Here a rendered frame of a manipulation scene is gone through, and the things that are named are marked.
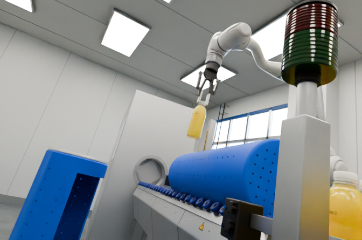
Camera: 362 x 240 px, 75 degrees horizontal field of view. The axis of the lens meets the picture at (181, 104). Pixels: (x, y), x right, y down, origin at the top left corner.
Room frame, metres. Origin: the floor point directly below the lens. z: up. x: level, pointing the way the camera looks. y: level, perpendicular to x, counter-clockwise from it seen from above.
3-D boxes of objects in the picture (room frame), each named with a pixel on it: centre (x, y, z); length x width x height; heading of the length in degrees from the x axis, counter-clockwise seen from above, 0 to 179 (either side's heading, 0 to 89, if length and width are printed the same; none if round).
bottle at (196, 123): (1.15, -0.10, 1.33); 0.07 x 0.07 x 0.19
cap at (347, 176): (0.45, -0.35, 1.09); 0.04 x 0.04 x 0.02
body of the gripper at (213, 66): (1.15, -0.12, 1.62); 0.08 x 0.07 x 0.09; 105
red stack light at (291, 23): (0.26, -0.15, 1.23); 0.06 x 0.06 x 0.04
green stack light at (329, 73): (0.26, -0.15, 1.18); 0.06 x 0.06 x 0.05
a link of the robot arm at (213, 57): (1.15, -0.12, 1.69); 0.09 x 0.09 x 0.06
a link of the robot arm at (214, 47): (1.14, -0.13, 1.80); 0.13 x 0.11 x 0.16; 22
